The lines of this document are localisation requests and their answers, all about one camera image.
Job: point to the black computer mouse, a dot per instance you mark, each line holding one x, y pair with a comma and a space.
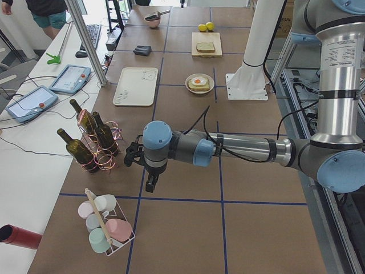
81, 54

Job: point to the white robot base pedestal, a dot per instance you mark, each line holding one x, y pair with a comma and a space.
248, 82

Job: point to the mint green cup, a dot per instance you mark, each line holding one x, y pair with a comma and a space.
98, 241

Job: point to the person at desk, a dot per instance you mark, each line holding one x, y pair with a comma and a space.
50, 16

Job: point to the teach pendant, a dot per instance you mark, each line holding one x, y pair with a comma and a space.
71, 79
32, 104

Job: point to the copper wire bottle rack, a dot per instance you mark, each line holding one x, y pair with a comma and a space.
103, 158

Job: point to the lilac cup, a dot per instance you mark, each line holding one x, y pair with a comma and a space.
85, 209

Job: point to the metal scoop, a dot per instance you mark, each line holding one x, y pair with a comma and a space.
156, 15

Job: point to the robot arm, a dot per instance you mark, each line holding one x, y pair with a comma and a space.
333, 156

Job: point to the yellow lemon left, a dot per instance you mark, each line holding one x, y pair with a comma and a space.
202, 28

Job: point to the fried egg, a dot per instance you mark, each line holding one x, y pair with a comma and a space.
198, 81

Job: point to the green wine bottle back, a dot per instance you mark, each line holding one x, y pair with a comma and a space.
84, 119

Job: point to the yellow lemon right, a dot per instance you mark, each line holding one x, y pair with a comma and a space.
210, 26

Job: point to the bread slice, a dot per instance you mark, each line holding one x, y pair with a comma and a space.
199, 88
205, 47

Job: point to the green handled tool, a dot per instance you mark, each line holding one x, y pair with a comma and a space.
56, 59

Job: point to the teach pendant far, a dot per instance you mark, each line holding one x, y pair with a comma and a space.
71, 79

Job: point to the aluminium frame post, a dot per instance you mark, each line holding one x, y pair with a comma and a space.
76, 14

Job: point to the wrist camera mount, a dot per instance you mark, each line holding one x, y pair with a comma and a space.
135, 153

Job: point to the white wire cup rack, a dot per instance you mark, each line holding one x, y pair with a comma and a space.
103, 217

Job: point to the pink cup large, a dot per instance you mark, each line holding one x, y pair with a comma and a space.
119, 229

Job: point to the grey folded cloth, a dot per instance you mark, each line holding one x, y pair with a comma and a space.
142, 50

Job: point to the teach pendant near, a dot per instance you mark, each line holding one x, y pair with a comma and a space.
32, 104

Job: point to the cream bear tray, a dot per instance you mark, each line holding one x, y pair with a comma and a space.
136, 87

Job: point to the white round plate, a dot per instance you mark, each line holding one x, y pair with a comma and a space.
210, 79

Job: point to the yellow lemon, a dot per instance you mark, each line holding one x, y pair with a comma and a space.
202, 28
210, 26

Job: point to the green wine bottle front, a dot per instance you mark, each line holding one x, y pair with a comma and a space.
79, 151

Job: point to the pink bowl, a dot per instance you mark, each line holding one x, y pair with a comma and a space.
153, 24

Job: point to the green wine bottle middle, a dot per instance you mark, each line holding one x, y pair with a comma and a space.
104, 134

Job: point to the bread slice under egg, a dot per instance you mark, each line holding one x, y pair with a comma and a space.
199, 88

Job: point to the red cylinder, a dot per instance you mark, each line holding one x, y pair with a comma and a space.
13, 235

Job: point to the grey blue cup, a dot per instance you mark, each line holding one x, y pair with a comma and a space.
92, 222

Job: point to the black keyboard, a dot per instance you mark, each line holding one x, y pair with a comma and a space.
94, 31

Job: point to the white cup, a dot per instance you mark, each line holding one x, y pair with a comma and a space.
105, 202

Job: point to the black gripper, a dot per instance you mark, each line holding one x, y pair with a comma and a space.
152, 172

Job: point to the wooden cutting board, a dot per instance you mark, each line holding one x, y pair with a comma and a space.
207, 37

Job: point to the green wine bottle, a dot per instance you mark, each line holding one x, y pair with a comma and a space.
104, 134
84, 119
79, 151

